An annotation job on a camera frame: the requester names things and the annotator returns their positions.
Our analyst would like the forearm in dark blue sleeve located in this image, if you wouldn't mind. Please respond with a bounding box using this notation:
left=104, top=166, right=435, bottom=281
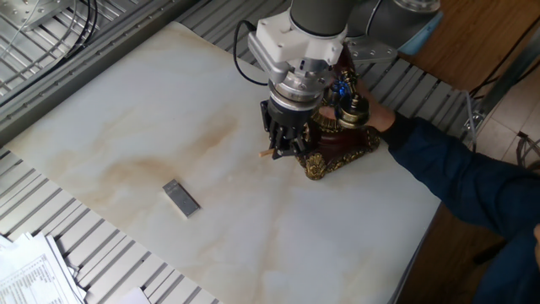
left=378, top=111, right=540, bottom=304

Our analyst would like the grey floor cable bundle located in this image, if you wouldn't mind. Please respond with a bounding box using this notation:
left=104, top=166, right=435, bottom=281
left=514, top=130, right=540, bottom=189

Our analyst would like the stack of printed paper sheets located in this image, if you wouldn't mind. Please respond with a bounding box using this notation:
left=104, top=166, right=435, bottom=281
left=0, top=231, right=88, bottom=304

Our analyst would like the person's bare hand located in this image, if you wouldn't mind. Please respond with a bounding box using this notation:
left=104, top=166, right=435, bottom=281
left=319, top=79, right=397, bottom=133

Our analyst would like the glossy marble pattern board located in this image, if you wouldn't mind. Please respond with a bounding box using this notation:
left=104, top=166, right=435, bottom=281
left=3, top=20, right=442, bottom=304

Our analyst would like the white cable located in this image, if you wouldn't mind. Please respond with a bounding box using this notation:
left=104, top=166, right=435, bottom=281
left=462, top=90, right=478, bottom=168

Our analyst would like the blank white paper sheet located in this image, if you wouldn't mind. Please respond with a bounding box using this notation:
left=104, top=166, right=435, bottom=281
left=105, top=286, right=153, bottom=304

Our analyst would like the antique red brass phone base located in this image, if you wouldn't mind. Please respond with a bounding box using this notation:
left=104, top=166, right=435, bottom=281
left=294, top=113, right=381, bottom=182

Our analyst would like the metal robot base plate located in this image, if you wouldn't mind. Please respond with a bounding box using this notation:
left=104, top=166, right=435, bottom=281
left=348, top=36, right=400, bottom=67

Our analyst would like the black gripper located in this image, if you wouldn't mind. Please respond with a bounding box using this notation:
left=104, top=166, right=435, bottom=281
left=259, top=97, right=321, bottom=160

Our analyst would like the person's left hand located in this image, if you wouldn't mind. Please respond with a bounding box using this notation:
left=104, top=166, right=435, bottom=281
left=532, top=223, right=540, bottom=268

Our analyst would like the black cable bundle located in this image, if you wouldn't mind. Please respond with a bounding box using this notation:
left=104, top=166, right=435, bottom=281
left=0, top=0, right=102, bottom=109

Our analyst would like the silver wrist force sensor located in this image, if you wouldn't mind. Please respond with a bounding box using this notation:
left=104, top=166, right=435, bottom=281
left=267, top=58, right=338, bottom=111

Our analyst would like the metal bracket plate with holes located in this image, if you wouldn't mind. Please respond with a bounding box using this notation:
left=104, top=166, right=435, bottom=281
left=0, top=0, right=73, bottom=33

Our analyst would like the white plastic wrist mount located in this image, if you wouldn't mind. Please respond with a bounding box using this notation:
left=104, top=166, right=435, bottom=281
left=247, top=10, right=349, bottom=85

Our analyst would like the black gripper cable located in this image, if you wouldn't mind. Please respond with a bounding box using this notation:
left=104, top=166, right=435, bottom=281
left=232, top=19, right=270, bottom=88

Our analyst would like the aluminium frame post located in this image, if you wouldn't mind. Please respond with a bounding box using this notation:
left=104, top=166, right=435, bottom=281
left=462, top=24, right=540, bottom=132

